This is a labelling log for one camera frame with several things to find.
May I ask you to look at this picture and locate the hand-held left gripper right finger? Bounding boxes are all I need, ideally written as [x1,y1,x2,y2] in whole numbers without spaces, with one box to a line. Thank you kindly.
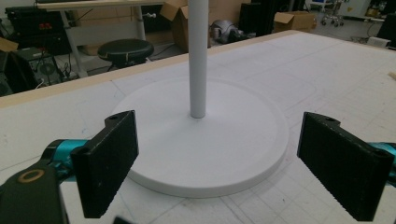
[296,111,396,222]

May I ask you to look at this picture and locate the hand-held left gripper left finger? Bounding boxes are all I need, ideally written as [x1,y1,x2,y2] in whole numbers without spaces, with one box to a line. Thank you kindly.
[70,109,140,219]

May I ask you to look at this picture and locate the white round-base pole stand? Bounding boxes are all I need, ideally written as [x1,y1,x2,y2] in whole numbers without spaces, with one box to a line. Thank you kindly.
[111,0,290,199]

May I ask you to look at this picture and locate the black round stool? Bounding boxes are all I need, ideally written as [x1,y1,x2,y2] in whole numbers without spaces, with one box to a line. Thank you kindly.
[97,38,155,70]

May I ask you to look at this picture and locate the black computer tower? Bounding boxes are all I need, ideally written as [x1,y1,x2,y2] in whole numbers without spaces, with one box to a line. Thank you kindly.
[10,47,64,91]

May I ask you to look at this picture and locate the white desk with metal legs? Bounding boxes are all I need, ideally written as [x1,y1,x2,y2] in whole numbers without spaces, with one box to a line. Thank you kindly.
[35,0,166,78]

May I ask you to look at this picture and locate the wheeled metal cart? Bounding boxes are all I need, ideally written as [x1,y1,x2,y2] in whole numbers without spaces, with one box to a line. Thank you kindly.
[320,0,346,27]

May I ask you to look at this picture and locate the black equipment case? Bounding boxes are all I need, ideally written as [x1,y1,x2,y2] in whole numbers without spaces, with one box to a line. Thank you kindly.
[5,5,73,56]

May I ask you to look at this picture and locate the small cardboard box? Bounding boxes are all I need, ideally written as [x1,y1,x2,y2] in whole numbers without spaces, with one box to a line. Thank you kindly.
[274,10,318,34]

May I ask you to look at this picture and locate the open cardboard box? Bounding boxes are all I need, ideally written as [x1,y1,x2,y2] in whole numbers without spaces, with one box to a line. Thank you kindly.
[160,0,247,53]

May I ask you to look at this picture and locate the black cabinet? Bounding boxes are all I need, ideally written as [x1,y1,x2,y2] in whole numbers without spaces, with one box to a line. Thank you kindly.
[238,2,278,37]

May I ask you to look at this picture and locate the grey helmet-like object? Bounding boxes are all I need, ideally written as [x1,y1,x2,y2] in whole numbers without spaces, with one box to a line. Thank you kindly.
[210,20,247,45]

